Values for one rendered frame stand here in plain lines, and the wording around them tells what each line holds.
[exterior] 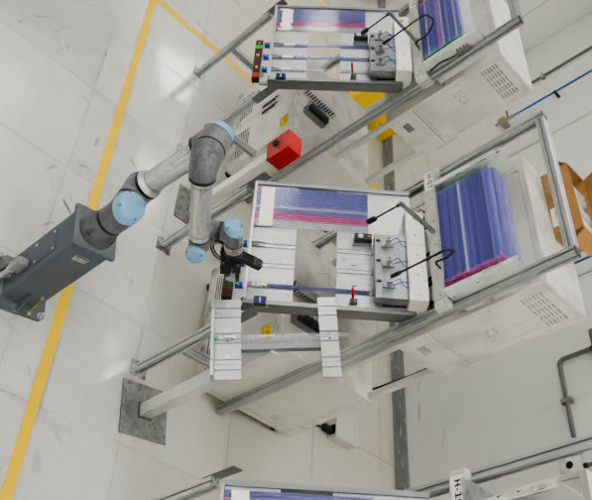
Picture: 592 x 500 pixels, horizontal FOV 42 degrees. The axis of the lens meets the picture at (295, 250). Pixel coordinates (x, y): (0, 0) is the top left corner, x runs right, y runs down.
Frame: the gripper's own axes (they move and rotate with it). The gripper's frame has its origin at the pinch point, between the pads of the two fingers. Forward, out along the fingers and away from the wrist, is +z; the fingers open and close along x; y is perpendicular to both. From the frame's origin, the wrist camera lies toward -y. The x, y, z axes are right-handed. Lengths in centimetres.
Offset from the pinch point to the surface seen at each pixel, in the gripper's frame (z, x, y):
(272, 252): 1.7, -18.3, -12.7
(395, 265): -4, -11, -65
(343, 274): 1.7, -9.3, -43.5
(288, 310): 3.5, 10.0, -21.1
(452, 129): 25, -135, -105
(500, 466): -19, 83, -93
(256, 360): 5.4, 33.9, -10.1
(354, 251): 2, -22, -48
